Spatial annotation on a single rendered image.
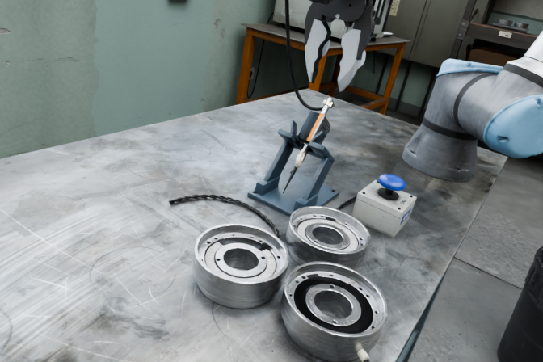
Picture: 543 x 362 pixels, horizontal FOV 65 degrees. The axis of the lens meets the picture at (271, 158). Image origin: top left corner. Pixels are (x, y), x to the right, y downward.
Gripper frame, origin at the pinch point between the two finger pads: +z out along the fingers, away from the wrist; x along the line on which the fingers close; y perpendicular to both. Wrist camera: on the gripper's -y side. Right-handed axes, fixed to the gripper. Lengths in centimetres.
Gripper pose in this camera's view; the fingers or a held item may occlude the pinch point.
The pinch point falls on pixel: (325, 78)
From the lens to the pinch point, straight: 64.6
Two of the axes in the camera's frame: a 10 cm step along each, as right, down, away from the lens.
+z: -1.8, 9.0, 3.9
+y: 5.4, -2.5, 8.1
